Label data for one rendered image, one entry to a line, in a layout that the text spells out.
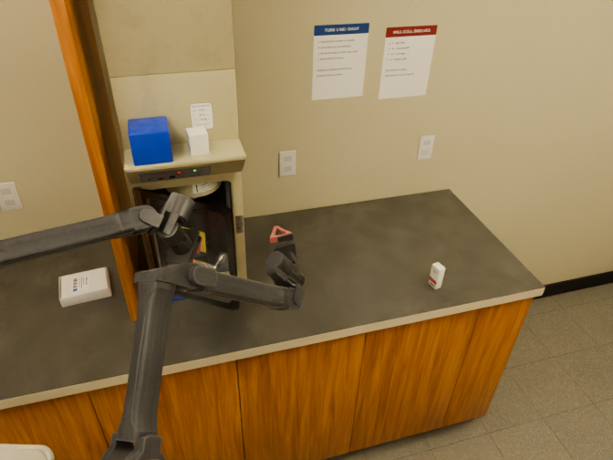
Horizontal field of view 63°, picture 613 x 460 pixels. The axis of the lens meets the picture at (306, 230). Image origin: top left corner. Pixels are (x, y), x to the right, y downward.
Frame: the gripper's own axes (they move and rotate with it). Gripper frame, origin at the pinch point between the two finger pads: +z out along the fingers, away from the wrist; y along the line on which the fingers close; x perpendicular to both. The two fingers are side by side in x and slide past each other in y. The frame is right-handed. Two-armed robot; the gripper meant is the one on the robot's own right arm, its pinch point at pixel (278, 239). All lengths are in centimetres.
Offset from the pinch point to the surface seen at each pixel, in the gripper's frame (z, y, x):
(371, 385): -18, -68, -24
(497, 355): -19, -75, -80
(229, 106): 13.4, 40.8, 5.7
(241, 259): 11.3, -14.4, 12.0
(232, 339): -14.0, -23.5, 21.7
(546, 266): 49, -118, -165
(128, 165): 4, 35, 36
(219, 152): 4.9, 32.1, 11.7
